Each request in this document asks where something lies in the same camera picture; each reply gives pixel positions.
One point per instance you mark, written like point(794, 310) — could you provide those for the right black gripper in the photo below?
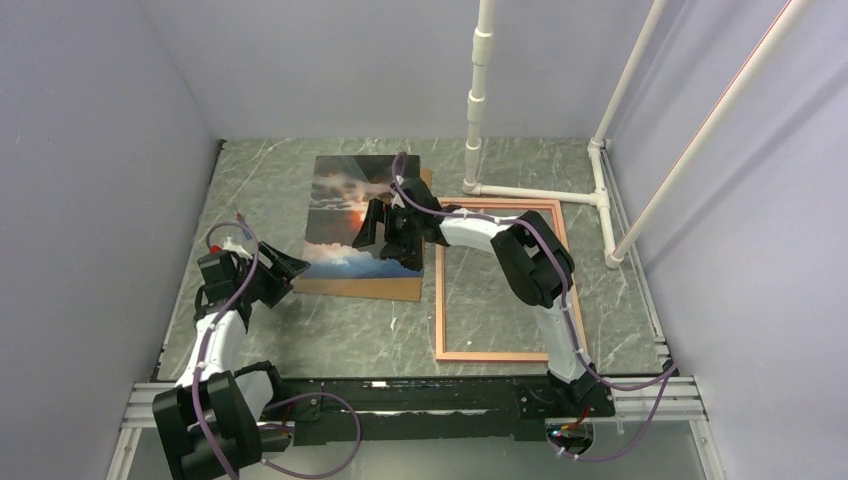
point(378, 212)

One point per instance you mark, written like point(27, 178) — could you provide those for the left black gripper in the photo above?
point(280, 274)

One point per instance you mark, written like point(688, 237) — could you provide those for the clear acrylic sheet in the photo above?
point(349, 182)

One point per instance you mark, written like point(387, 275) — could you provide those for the wooden picture frame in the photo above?
point(477, 318)

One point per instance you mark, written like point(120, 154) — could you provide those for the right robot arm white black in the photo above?
point(536, 265)

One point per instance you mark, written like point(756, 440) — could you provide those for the sunset landscape photo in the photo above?
point(327, 246)

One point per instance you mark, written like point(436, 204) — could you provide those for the brown backing board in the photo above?
point(403, 289)

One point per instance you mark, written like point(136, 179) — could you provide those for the small blue red screwdriver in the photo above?
point(246, 229)

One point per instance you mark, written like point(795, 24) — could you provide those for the white pvc pipe stand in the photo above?
point(614, 250)

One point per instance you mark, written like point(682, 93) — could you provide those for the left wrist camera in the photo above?
point(231, 245)

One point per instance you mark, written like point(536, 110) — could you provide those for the aluminium extrusion rail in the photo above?
point(681, 402)

